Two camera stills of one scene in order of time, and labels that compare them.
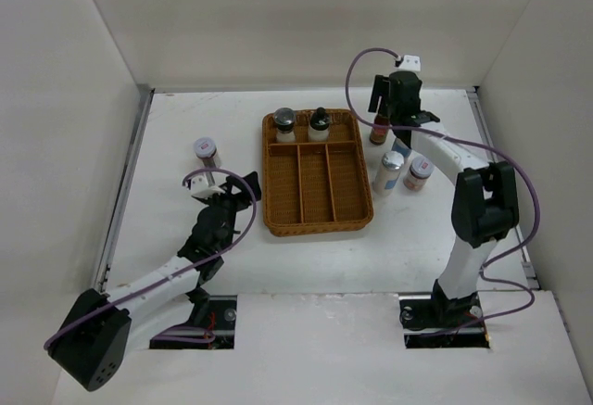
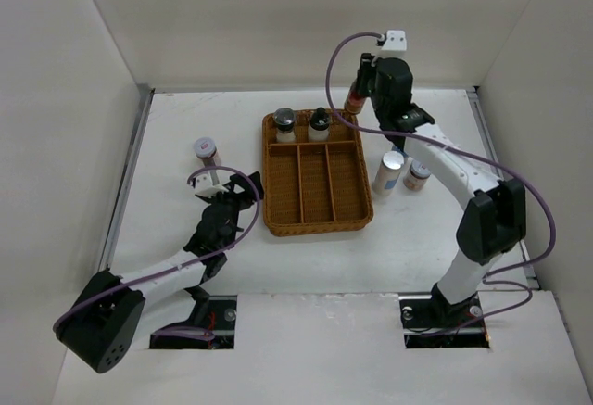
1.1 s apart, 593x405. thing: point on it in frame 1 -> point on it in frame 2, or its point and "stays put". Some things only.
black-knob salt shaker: x=319 y=127 stays put
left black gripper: x=246 y=188 stays put
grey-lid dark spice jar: x=205 y=148 stays put
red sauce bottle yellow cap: x=378 y=135 -> x=355 y=101
